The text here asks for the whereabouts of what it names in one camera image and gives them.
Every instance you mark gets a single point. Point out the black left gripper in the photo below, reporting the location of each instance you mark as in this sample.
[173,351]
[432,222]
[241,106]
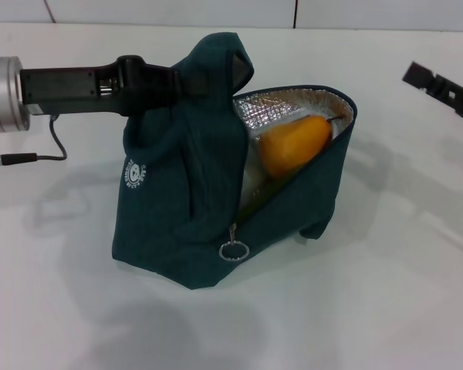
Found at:
[61,88]

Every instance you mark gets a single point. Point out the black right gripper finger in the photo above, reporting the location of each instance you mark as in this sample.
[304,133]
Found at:
[447,92]

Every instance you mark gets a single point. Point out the dark teal insulated lunch bag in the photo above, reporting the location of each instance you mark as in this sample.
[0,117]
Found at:
[177,192]

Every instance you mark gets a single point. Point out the yellow pear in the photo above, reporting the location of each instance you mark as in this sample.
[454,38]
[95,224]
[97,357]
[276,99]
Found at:
[293,146]

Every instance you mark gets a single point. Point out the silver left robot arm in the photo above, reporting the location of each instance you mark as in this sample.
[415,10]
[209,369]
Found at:
[4,92]

